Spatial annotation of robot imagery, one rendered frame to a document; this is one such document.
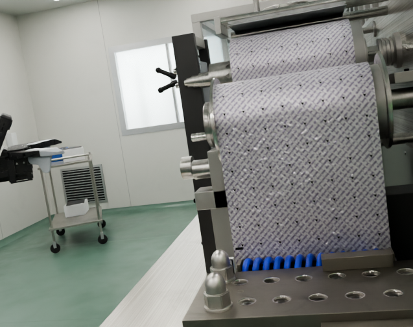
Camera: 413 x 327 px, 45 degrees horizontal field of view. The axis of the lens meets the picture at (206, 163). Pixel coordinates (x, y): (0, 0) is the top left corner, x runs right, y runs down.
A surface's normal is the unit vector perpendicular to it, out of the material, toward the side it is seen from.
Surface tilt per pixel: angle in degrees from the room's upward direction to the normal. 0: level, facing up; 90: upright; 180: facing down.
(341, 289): 0
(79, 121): 90
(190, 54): 90
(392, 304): 0
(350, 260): 90
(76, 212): 90
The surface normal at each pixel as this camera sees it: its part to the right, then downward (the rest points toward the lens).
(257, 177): -0.20, 0.15
